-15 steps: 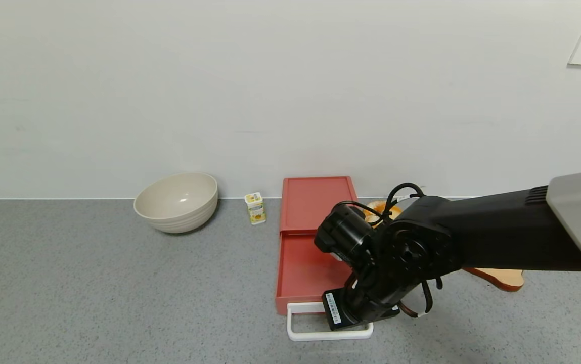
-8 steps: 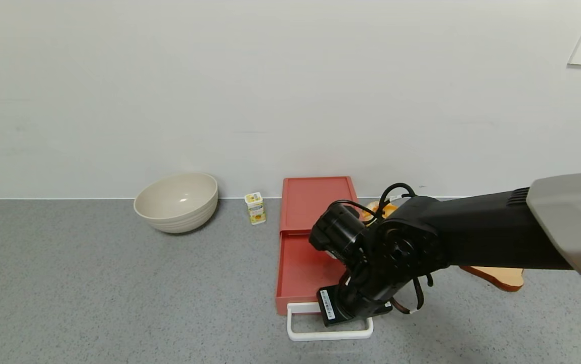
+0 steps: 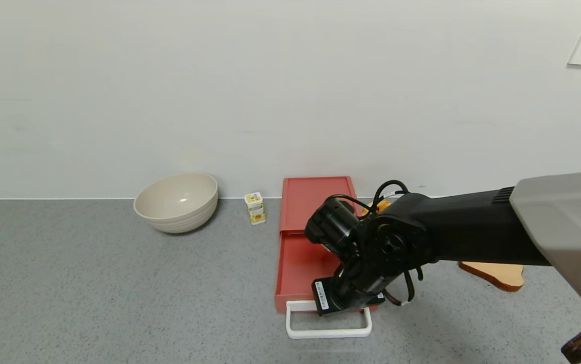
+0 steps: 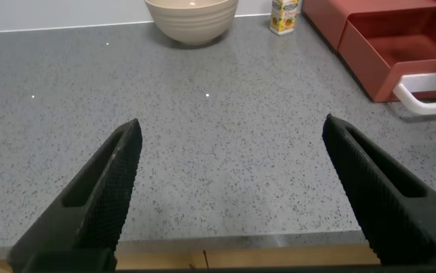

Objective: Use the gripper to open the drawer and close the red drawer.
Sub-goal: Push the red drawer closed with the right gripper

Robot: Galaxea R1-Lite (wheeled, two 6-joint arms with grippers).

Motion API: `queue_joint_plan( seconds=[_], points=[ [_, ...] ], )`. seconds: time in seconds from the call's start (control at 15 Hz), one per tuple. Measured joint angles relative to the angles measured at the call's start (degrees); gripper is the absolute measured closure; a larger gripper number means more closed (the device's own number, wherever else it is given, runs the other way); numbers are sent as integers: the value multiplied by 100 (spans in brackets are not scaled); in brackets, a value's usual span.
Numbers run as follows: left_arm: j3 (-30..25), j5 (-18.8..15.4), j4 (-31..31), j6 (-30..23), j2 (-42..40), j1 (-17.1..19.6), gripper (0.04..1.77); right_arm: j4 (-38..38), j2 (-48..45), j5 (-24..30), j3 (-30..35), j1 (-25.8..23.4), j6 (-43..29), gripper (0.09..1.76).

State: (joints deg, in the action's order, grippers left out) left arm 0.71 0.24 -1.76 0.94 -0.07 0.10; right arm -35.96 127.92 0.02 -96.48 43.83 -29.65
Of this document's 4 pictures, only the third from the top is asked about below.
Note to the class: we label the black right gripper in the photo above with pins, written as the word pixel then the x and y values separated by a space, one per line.
pixel 322 296

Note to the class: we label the orange swirl bagel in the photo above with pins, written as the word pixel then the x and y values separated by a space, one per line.
pixel 381 206

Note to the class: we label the small yellow juice carton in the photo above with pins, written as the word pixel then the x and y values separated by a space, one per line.
pixel 256 210

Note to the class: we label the beige ribbed bowl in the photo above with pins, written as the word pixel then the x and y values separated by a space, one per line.
pixel 176 205

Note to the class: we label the toast slice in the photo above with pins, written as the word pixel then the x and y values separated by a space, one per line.
pixel 497 277

